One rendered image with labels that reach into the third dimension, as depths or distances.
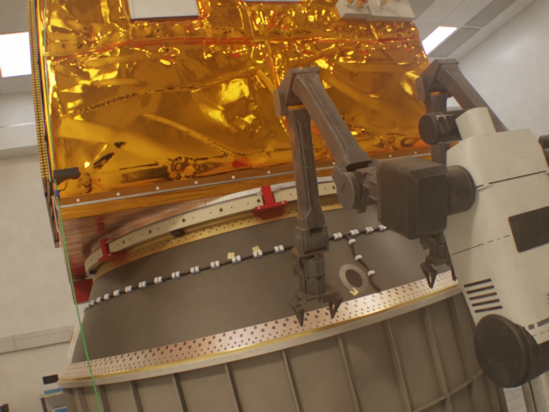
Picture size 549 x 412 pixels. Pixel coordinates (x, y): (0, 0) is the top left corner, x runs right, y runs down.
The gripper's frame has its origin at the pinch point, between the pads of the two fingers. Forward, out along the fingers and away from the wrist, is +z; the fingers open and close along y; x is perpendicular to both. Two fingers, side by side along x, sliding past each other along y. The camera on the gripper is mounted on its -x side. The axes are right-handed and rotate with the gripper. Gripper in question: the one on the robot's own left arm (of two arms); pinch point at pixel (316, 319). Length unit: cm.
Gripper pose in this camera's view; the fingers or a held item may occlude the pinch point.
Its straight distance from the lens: 153.1
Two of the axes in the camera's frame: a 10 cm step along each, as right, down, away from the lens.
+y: -9.4, 1.7, -3.1
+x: 3.4, 2.4, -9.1
